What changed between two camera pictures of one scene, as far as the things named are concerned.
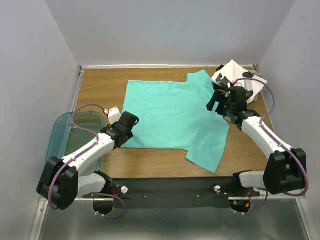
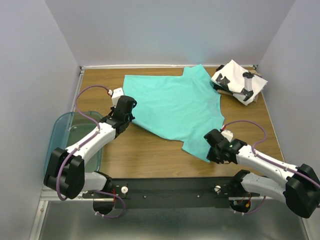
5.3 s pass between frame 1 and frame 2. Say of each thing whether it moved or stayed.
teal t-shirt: moved
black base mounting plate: stayed
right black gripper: moved
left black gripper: moved
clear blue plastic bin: stayed
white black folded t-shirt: stayed
